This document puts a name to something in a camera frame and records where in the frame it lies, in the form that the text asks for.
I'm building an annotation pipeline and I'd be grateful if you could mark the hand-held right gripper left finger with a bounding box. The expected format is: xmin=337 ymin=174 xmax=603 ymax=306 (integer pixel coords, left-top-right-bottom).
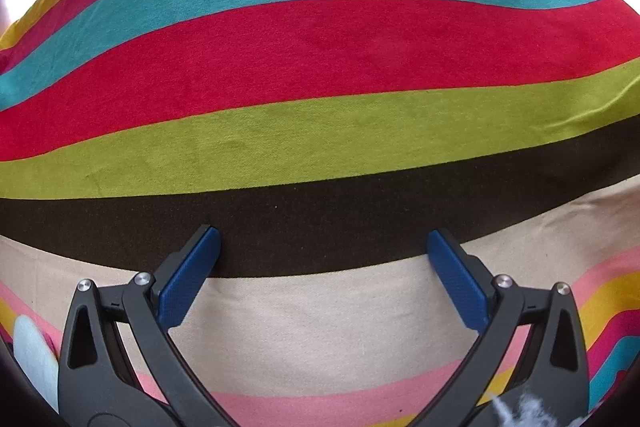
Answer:
xmin=58 ymin=224 xmax=237 ymax=427

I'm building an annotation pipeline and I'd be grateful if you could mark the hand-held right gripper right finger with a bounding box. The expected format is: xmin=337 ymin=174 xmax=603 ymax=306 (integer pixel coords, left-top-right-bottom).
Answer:
xmin=410 ymin=227 xmax=592 ymax=427

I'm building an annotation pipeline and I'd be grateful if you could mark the colourful striped tablecloth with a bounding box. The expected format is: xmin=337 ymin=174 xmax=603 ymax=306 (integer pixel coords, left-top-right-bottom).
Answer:
xmin=0 ymin=0 xmax=640 ymax=427

